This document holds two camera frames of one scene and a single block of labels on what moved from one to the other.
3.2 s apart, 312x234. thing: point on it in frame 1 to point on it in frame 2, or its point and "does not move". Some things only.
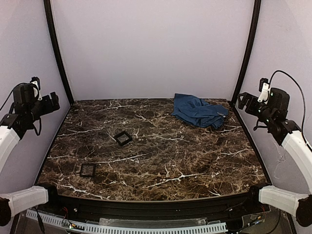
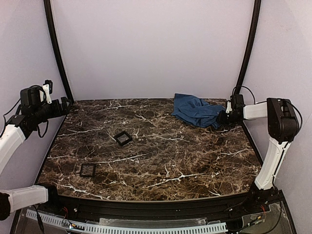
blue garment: [197, 111] does not move
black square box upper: [123, 138] does not move
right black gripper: [250, 103] to [224, 117]
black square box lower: [87, 170] does not move
